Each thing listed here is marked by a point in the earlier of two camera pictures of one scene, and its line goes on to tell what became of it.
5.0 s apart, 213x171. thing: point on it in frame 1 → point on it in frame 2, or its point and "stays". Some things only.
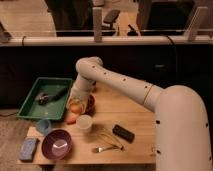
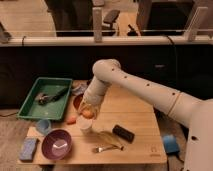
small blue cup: x=43 y=126 stays
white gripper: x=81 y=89 → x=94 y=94
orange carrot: x=71 y=120 stays
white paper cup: x=84 y=121 stays
